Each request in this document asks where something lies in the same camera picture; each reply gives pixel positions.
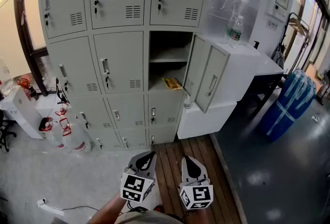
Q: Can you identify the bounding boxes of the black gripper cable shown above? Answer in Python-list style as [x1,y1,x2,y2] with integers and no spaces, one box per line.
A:
[125,200,148,215]

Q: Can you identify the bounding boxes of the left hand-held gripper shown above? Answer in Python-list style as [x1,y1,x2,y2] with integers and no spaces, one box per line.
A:
[120,151,157,203]

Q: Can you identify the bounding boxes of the clear water jug red handle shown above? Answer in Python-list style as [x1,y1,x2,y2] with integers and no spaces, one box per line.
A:
[38,116,67,150]
[58,117,91,154]
[54,102,70,118]

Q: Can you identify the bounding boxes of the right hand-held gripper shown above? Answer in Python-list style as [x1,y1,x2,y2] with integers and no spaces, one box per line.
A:
[179,155,214,210]

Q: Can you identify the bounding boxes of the blue taped wrapped bundle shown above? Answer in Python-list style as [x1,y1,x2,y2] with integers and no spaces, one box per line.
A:
[259,68,317,142]

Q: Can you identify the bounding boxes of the person's left forearm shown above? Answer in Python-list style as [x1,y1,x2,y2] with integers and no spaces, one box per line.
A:
[87,191,129,224]

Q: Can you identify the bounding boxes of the white block cabinet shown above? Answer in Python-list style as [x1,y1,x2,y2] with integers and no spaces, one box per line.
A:
[176,39,261,140]

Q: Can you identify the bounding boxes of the black office chair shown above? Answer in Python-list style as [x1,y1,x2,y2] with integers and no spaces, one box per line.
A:
[0,109,18,153]

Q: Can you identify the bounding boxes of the wooden slat platform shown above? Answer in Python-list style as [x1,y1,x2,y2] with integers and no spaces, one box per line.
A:
[151,136,241,224]

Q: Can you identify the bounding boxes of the clear green-label water bottle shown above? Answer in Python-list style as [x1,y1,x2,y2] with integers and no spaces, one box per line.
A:
[228,15,244,49]

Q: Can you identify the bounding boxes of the grey side table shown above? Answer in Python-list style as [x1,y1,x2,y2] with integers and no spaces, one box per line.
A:
[241,52,285,117]

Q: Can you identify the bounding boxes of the person's right forearm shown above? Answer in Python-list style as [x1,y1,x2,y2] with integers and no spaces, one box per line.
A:
[189,207,210,224]

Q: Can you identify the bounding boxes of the small clear plastic bottle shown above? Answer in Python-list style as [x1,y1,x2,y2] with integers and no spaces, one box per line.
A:
[183,93,194,110]

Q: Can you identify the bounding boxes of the yellow snack packet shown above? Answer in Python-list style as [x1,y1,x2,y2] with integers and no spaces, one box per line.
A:
[161,77,183,90]

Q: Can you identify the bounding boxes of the grey metal locker cabinet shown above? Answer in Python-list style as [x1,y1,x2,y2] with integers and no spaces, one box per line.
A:
[37,0,232,153]

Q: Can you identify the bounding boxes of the person's grey shorts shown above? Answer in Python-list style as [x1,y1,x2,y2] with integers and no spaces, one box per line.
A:
[113,209,187,224]

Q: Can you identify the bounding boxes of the white power strip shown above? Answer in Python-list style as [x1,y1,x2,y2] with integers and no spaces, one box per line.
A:
[35,198,65,216]

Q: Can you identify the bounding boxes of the grey backpack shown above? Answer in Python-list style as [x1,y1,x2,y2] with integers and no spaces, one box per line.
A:
[271,45,286,69]

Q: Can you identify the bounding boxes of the white kiosk with blue poster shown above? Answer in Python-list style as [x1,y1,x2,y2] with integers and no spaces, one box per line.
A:
[249,0,299,56]

